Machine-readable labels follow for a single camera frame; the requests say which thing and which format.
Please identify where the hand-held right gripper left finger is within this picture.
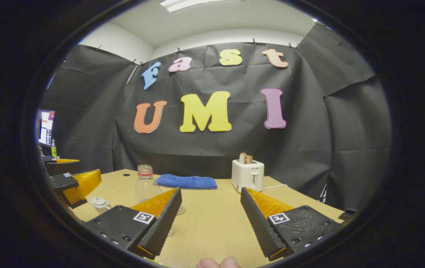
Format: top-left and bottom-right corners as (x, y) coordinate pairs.
(85, 188), (182, 260)

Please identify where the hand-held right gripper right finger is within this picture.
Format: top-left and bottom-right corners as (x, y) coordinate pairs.
(240, 187), (345, 261)

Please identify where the clear plastic water bottle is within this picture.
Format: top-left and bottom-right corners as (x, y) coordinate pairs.
(135, 165), (175, 237)

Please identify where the white ceramic teacup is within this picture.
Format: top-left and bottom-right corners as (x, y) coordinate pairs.
(90, 199), (112, 214)

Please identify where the computer monitor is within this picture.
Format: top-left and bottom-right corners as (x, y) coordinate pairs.
(38, 110), (55, 147)

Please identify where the blue folded towel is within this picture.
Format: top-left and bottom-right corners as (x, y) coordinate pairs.
(154, 174), (218, 190)

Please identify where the white toaster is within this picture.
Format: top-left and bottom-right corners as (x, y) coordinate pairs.
(231, 159), (265, 193)

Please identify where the black backdrop cloth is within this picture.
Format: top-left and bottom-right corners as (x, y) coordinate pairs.
(41, 23), (392, 211)

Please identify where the ceiling light panel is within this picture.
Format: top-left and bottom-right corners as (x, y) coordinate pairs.
(160, 0), (244, 13)

